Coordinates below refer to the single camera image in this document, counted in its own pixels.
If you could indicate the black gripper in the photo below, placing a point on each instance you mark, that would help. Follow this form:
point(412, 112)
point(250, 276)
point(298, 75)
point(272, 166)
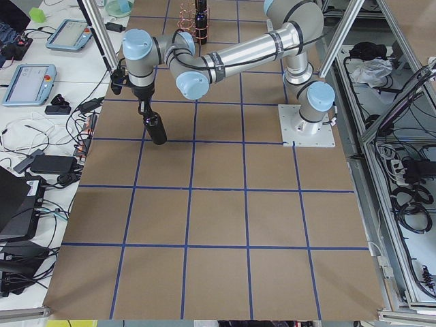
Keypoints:
point(142, 92)

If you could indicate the dark wine bottle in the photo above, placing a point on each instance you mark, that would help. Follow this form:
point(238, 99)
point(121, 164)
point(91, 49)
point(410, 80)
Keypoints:
point(155, 127)
point(201, 21)

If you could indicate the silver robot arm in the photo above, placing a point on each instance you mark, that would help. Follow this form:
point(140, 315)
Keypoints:
point(297, 25)

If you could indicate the dark wine bottle upright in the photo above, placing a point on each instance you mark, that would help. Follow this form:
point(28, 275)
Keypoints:
point(201, 21)

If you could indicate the black small device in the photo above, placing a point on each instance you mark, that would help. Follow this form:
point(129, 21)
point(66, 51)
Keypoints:
point(58, 106)

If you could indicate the blue teach pendant upper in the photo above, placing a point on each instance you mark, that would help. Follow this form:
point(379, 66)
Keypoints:
point(71, 36)

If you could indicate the blue teach pendant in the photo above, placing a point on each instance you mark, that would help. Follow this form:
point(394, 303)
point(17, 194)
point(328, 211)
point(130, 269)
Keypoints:
point(30, 85)
point(71, 36)

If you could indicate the black power brick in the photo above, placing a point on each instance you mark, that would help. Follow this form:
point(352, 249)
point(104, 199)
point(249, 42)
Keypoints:
point(52, 164)

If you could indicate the blue teach pendant lower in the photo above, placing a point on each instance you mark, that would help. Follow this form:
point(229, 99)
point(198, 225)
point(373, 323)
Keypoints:
point(30, 85)

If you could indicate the green cube object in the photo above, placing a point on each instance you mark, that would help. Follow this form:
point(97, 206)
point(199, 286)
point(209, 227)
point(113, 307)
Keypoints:
point(37, 15)

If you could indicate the black laptop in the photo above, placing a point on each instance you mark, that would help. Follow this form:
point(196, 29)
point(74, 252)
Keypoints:
point(21, 197)

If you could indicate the crumpled white cloth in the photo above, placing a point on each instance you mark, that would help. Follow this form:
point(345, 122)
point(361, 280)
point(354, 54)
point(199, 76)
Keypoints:
point(373, 73)

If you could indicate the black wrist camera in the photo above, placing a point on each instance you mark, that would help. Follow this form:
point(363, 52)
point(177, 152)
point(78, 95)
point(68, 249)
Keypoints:
point(118, 80)

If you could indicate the copper wire wine basket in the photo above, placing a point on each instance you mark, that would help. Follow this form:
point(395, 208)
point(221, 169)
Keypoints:
point(186, 20)

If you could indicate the aluminium frame post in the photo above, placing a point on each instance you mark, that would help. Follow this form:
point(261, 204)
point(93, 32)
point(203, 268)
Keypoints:
point(96, 24)

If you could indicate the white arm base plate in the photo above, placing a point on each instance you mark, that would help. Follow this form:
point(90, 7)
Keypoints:
point(295, 131)

